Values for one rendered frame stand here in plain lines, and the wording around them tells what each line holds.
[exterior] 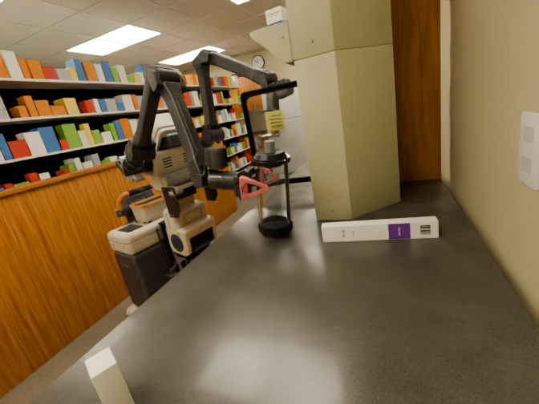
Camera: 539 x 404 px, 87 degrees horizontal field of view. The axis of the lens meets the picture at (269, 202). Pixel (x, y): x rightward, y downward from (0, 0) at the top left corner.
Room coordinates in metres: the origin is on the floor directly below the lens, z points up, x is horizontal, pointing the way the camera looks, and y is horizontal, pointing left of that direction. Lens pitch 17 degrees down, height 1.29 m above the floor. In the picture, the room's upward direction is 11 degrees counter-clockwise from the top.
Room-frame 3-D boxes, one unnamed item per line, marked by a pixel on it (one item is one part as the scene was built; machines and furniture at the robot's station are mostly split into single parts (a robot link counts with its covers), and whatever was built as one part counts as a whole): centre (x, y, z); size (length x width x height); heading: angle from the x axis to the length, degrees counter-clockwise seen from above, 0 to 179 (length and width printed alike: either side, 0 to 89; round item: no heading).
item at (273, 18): (0.95, -0.13, 1.54); 0.05 x 0.05 x 0.06; 61
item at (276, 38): (1.01, -0.15, 1.46); 0.32 x 0.12 x 0.10; 156
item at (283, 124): (1.18, -0.11, 1.19); 0.30 x 0.01 x 0.40; 70
